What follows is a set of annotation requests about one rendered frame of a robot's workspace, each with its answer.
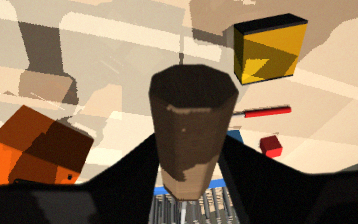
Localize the red-handled screwdriver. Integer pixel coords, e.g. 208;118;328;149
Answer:
231;106;292;118

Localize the blue flat strip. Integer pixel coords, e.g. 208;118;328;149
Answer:
154;178;226;196

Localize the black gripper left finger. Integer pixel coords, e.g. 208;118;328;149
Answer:
0;133;159;224

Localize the yellow box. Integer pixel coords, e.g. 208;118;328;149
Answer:
233;13;309;86

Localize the blue box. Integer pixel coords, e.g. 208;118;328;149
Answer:
226;130;244;143

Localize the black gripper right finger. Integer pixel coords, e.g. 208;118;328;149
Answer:
217;135;358;224

